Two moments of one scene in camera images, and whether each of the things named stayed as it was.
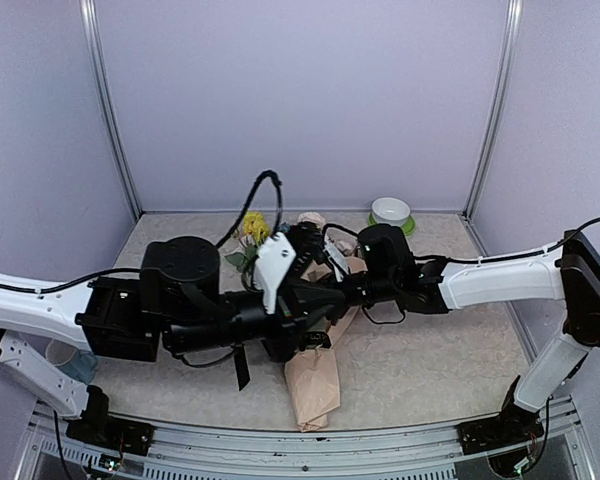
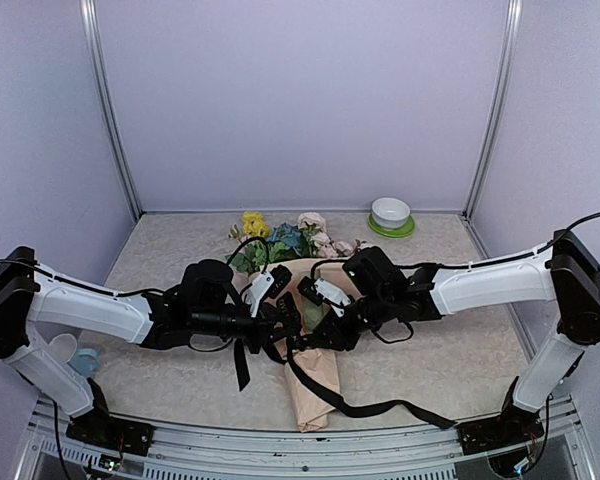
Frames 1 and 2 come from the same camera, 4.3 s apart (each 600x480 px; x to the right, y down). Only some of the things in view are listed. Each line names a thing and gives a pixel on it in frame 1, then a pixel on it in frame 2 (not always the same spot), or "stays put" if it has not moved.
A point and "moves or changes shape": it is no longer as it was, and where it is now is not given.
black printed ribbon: (242, 371) moves or changes shape
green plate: (408, 227) stays put
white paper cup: (58, 352) stays put
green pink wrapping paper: (312, 376) stays put
